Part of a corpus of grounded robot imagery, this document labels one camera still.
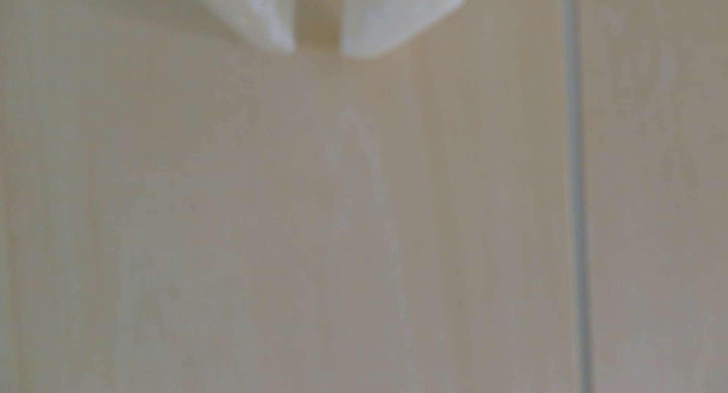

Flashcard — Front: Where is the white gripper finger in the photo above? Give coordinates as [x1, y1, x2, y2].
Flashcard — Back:
[340, 0, 475, 59]
[188, 0, 297, 54]

